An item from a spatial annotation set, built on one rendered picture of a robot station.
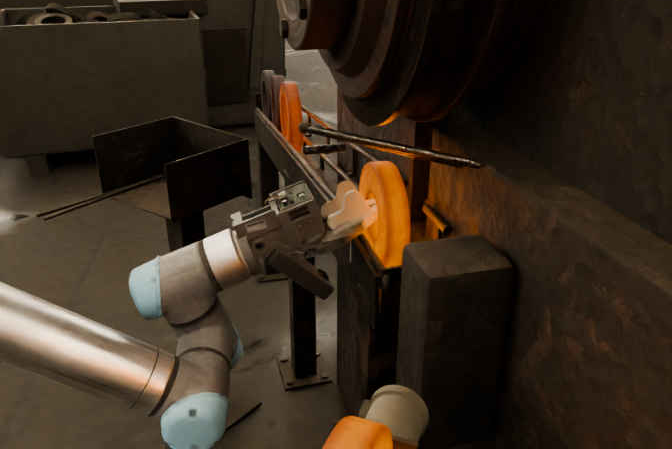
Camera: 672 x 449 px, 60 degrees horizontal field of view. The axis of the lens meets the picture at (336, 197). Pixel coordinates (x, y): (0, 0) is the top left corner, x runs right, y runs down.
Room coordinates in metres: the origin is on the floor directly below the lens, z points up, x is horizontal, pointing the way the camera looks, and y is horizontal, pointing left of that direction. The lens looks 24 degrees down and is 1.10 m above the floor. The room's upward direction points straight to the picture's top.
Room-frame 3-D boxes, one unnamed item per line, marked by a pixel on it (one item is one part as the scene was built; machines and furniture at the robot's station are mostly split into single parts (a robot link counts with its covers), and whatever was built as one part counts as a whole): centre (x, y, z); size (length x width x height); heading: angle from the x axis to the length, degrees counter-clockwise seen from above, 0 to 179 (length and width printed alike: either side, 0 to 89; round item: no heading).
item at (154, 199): (1.17, 0.35, 0.36); 0.26 x 0.20 x 0.72; 49
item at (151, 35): (3.25, 1.29, 0.39); 1.03 x 0.83 x 0.79; 108
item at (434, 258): (0.53, -0.13, 0.68); 0.11 x 0.08 x 0.24; 104
